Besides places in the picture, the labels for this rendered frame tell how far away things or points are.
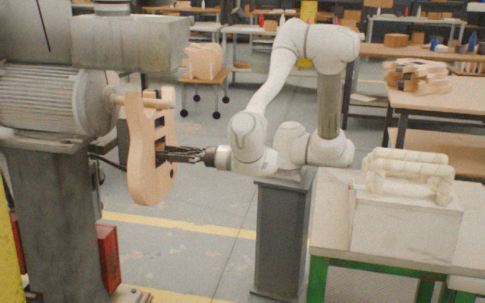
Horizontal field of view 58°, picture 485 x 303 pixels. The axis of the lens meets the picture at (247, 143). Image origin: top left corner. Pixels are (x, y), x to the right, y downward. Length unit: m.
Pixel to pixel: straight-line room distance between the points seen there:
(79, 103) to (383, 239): 0.98
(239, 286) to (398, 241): 1.47
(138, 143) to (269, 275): 1.27
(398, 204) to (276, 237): 1.17
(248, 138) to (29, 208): 0.87
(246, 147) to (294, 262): 1.17
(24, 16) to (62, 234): 0.75
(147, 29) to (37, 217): 0.84
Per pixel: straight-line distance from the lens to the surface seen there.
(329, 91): 1.84
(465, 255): 1.41
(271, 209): 2.23
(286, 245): 2.32
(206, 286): 2.61
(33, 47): 1.54
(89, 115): 1.45
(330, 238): 1.35
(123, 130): 1.77
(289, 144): 2.11
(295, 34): 1.73
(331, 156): 2.07
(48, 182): 1.65
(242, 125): 1.27
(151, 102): 1.45
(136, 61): 1.28
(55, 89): 1.50
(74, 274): 1.84
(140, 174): 1.43
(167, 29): 1.23
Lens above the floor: 1.66
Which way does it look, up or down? 21 degrees down
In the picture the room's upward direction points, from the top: 2 degrees clockwise
